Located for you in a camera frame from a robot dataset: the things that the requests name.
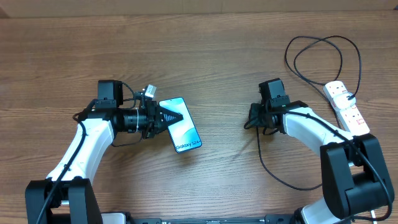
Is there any Samsung Galaxy smartphone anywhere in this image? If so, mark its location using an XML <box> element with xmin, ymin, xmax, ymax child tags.
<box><xmin>159</xmin><ymin>97</ymin><xmax>202</xmax><ymax>153</ymax></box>

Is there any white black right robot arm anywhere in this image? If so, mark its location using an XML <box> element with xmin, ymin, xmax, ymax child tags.
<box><xmin>244</xmin><ymin>78</ymin><xmax>394</xmax><ymax>223</ymax></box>

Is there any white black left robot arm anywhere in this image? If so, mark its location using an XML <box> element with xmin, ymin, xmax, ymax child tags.
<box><xmin>25</xmin><ymin>80</ymin><xmax>183</xmax><ymax>223</ymax></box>

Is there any white charger adapter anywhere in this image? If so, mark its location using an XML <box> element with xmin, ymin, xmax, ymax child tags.
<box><xmin>332</xmin><ymin>92</ymin><xmax>356</xmax><ymax>111</ymax></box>

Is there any white power strip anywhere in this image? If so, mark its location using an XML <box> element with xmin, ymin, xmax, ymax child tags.
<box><xmin>323</xmin><ymin>81</ymin><xmax>370</xmax><ymax>136</ymax></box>

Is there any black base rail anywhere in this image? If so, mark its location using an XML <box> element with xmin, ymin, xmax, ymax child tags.
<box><xmin>101</xmin><ymin>211</ymin><xmax>299</xmax><ymax>224</ymax></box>

